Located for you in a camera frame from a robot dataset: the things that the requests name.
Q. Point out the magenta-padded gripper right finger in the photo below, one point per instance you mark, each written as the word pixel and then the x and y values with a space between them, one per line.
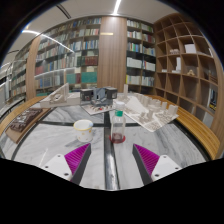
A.
pixel 161 165

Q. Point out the ceiling light strips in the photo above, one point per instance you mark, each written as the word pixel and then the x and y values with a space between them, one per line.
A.
pixel 116 6

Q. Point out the wooden cubby shelf unit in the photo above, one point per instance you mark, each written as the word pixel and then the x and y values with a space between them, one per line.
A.
pixel 190 73

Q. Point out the white ramp building model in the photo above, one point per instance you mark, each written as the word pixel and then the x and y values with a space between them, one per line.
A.
pixel 60 98

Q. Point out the tall bookshelf wall with books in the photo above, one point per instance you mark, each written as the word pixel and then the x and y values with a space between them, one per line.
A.
pixel 73 56

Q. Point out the clear bottle with green label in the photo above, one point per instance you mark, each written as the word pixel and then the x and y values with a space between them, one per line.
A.
pixel 117 123

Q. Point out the white cup with yellow rim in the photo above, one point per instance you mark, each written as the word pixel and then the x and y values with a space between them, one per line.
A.
pixel 83 131

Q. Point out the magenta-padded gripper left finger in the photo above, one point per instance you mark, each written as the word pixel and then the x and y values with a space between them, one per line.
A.
pixel 61 165

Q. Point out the brown model on wooden board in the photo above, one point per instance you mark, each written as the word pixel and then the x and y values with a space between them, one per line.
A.
pixel 23 121

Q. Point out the white city block model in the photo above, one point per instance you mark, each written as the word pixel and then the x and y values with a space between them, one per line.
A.
pixel 150 113

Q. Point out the gold wall plaque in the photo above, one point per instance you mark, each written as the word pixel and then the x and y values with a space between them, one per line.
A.
pixel 106 33

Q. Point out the dark grey building model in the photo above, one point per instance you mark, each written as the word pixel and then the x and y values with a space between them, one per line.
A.
pixel 100 96

